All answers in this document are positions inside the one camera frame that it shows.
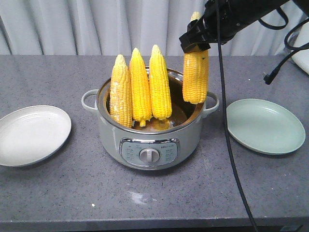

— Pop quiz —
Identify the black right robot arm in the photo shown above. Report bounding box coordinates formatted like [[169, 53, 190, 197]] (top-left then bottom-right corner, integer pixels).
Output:
[[179, 0, 289, 54]]

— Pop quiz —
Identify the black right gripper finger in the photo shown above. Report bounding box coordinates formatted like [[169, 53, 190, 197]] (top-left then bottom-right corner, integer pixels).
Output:
[[197, 42, 211, 51], [179, 32, 202, 53]]

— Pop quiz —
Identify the white round plate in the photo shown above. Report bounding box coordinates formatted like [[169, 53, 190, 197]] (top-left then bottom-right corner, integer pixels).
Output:
[[0, 105, 71, 167]]

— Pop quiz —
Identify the sage green electric cooking pot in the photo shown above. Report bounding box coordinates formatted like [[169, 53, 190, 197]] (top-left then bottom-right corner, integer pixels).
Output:
[[81, 69, 219, 170]]

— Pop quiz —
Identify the light green round plate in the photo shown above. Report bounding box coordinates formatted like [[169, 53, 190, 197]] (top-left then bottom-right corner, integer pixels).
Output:
[[226, 99, 306, 155]]

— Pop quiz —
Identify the yellow corn cob black speck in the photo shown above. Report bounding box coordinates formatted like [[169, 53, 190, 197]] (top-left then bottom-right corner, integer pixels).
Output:
[[182, 11, 210, 105]]

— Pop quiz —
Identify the white appliance at right edge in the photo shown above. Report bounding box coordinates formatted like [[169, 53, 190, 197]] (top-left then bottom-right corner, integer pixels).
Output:
[[292, 23, 309, 74]]

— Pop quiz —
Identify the pale yellow corn cob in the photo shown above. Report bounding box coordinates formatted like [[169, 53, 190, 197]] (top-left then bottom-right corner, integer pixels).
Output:
[[110, 54, 132, 128]]

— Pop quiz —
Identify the tall yellow corn cob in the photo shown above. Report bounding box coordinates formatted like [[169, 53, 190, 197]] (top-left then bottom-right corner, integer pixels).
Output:
[[149, 44, 172, 120]]

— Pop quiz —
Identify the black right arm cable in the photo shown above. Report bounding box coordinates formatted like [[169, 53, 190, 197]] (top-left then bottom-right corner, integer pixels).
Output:
[[214, 0, 260, 232]]

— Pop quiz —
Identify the grey pleated curtain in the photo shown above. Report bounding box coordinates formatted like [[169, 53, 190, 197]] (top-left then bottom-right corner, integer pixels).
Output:
[[0, 0, 309, 57]]

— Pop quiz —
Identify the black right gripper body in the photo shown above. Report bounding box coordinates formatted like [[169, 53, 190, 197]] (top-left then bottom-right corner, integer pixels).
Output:
[[187, 0, 236, 44]]

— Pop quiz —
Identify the bright yellow corn cob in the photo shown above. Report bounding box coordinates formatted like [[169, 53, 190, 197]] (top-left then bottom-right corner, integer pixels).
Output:
[[129, 48, 152, 127]]

